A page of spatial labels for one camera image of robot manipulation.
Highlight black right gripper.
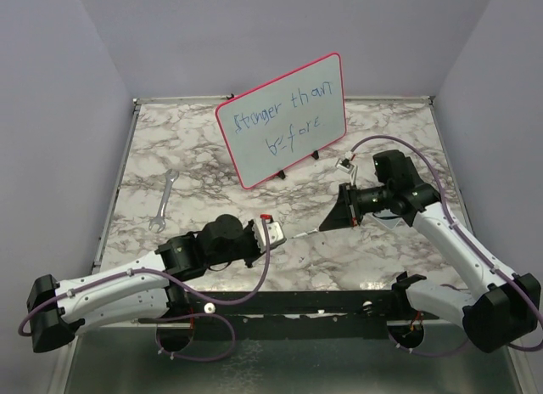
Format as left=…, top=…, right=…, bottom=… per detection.
left=320, top=181, right=393, bottom=230

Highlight white blue whiteboard marker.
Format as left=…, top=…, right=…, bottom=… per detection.
left=291, top=228, right=320, bottom=239

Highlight pink framed whiteboard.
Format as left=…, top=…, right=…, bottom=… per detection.
left=215, top=53, right=347, bottom=189

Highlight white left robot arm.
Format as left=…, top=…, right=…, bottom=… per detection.
left=18, top=214, right=285, bottom=353

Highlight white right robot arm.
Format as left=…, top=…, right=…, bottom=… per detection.
left=318, top=183, right=542, bottom=353

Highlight black whiteboard stand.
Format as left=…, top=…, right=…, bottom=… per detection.
left=274, top=150, right=320, bottom=180

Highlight white grey small box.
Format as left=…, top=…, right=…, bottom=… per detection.
left=372, top=213, right=402, bottom=230

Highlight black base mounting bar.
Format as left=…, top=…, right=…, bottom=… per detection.
left=137, top=274, right=429, bottom=342

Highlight silver open-end wrench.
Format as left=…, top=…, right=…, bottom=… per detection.
left=148, top=169, right=179, bottom=234

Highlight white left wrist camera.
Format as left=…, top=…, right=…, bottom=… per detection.
left=252, top=214, right=287, bottom=253

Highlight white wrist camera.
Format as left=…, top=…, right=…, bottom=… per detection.
left=335, top=151, right=358, bottom=185
left=252, top=214, right=287, bottom=253

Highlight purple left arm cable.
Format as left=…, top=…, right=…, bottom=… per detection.
left=19, top=213, right=272, bottom=363

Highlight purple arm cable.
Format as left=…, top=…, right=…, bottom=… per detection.
left=350, top=135, right=543, bottom=357
left=19, top=213, right=272, bottom=363

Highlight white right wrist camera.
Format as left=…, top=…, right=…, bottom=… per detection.
left=335, top=151, right=358, bottom=185

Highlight black network switch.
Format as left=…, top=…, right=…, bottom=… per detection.
left=372, top=149, right=423, bottom=192

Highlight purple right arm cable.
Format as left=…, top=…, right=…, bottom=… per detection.
left=350, top=135, right=543, bottom=357

